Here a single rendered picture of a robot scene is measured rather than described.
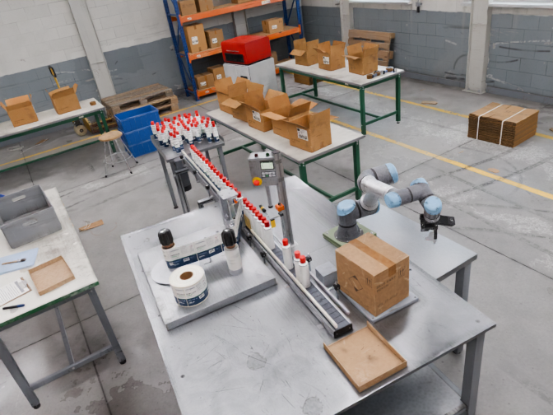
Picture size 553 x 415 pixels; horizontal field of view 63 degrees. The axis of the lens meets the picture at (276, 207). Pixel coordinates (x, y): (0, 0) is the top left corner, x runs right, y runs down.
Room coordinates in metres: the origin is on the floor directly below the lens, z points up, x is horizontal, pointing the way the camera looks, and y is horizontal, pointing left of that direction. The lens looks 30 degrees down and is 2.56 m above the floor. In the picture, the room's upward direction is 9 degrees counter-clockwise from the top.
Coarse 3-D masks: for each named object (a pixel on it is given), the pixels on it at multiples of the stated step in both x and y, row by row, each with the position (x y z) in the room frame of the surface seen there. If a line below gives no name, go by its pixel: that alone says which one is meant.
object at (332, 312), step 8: (264, 248) 2.41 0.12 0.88; (280, 256) 2.30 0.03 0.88; (312, 288) 1.95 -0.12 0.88; (320, 296) 1.87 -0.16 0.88; (320, 304) 1.82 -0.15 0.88; (328, 304) 1.81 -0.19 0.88; (320, 312) 1.76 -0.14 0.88; (328, 312) 1.75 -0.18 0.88; (336, 312) 1.74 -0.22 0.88; (328, 320) 1.69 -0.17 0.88; (336, 320) 1.68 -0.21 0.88; (344, 320) 1.67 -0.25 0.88
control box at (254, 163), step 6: (252, 156) 2.53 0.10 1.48; (258, 156) 2.51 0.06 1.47; (264, 156) 2.50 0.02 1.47; (270, 156) 2.49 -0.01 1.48; (252, 162) 2.50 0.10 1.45; (258, 162) 2.49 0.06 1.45; (252, 168) 2.50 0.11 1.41; (258, 168) 2.49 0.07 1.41; (252, 174) 2.50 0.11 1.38; (258, 174) 2.49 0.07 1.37; (276, 174) 2.46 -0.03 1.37; (252, 180) 2.51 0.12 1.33; (258, 180) 2.49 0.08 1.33; (264, 180) 2.48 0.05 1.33; (270, 180) 2.47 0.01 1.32; (276, 180) 2.46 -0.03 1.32
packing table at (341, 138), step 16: (208, 112) 5.83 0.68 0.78; (224, 112) 5.73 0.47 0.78; (240, 128) 5.01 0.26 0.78; (336, 128) 4.53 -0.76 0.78; (272, 144) 4.38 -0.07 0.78; (288, 144) 4.32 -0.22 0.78; (336, 144) 4.12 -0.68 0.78; (352, 144) 4.23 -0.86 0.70; (304, 160) 3.90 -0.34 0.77; (304, 176) 3.94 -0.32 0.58; (320, 192) 4.29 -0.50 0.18; (352, 192) 4.21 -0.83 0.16
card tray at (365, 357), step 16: (352, 336) 1.60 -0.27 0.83; (368, 336) 1.59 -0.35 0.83; (336, 352) 1.52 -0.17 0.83; (352, 352) 1.50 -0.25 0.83; (368, 352) 1.49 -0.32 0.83; (384, 352) 1.47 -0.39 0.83; (352, 368) 1.41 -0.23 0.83; (368, 368) 1.40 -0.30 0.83; (384, 368) 1.39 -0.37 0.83; (400, 368) 1.36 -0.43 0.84; (352, 384) 1.33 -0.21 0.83; (368, 384) 1.30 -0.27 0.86
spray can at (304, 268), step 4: (300, 256) 1.99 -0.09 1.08; (304, 256) 1.98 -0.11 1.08; (300, 260) 1.97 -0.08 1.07; (304, 260) 1.97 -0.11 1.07; (300, 264) 1.97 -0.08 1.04; (304, 264) 1.96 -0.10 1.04; (300, 268) 1.97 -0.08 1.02; (304, 268) 1.96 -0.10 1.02; (308, 268) 1.97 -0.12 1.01; (300, 272) 1.97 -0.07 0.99; (304, 272) 1.96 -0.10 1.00; (308, 272) 1.97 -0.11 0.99; (300, 276) 1.97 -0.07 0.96; (304, 276) 1.96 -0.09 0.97; (308, 276) 1.96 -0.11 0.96; (304, 280) 1.96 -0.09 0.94; (308, 280) 1.96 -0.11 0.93; (304, 284) 1.96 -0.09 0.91; (308, 284) 1.96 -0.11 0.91
